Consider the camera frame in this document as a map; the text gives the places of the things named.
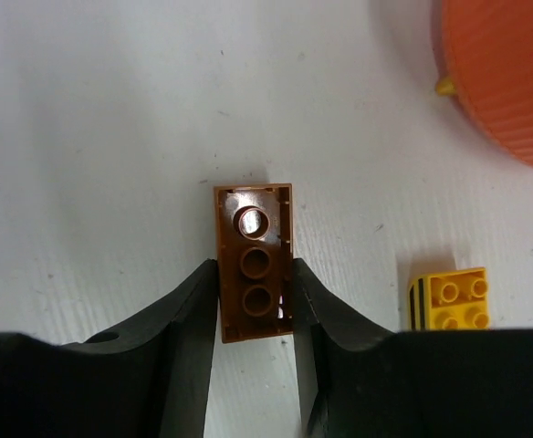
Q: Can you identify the small yellow lego brick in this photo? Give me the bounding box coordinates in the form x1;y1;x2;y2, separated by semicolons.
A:
435;77;457;97

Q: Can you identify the yellow striped lego brick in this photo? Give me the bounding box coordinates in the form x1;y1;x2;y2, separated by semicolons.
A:
406;267;490;331

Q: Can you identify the brown lego plate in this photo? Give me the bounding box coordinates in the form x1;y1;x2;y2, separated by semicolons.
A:
214;183;293;343

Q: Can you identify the orange round divided container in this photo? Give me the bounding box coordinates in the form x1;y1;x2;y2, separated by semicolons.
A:
441;0;533;166

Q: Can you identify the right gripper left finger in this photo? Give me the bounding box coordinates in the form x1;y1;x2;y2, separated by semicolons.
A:
0;260;216;437

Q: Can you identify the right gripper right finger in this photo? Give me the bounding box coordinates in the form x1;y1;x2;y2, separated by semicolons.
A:
292;259;533;437

